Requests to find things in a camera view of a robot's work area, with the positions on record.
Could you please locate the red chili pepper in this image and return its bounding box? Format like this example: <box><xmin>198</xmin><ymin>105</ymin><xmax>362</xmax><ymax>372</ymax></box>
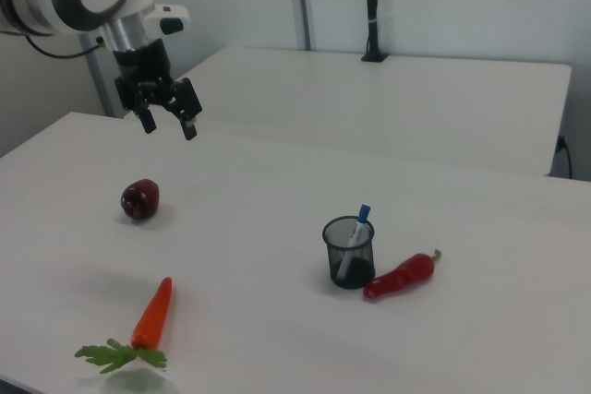
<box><xmin>362</xmin><ymin>248</ymin><xmax>442</xmax><ymax>302</ymax></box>

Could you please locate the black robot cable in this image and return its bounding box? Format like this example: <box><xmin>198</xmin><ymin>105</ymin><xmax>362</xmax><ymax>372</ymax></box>
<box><xmin>0</xmin><ymin>30</ymin><xmax>105</xmax><ymax>60</ymax></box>

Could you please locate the blue and white marker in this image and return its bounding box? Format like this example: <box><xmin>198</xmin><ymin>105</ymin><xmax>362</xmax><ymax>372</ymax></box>
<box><xmin>335</xmin><ymin>203</ymin><xmax>373</xmax><ymax>281</ymax></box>

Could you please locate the black mesh pen cup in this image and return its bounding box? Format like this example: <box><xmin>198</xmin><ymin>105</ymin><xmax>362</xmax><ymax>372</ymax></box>
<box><xmin>321</xmin><ymin>215</ymin><xmax>376</xmax><ymax>290</ymax></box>

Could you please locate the orange toy carrot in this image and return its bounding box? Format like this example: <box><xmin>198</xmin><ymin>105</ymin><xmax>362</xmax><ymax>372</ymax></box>
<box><xmin>74</xmin><ymin>276</ymin><xmax>174</xmax><ymax>375</ymax></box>

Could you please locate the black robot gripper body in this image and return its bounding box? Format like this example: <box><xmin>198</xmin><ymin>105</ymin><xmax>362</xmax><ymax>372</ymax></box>
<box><xmin>112</xmin><ymin>37</ymin><xmax>186</xmax><ymax>109</ymax></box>

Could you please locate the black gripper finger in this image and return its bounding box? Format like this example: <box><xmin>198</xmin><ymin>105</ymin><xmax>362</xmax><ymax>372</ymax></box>
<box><xmin>165</xmin><ymin>77</ymin><xmax>205</xmax><ymax>142</ymax></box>
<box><xmin>115</xmin><ymin>78</ymin><xmax>157</xmax><ymax>135</ymax></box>

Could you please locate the black wall cable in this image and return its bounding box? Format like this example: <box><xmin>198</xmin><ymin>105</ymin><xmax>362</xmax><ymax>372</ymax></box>
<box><xmin>556</xmin><ymin>134</ymin><xmax>574</xmax><ymax>179</ymax></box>

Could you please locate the white side table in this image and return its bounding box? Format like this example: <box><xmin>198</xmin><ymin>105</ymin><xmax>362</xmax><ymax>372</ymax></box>
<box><xmin>175</xmin><ymin>46</ymin><xmax>573</xmax><ymax>178</ymax></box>

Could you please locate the dark red toy apple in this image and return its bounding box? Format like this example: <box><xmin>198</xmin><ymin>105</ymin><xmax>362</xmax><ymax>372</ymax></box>
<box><xmin>120</xmin><ymin>178</ymin><xmax>162</xmax><ymax>221</ymax></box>

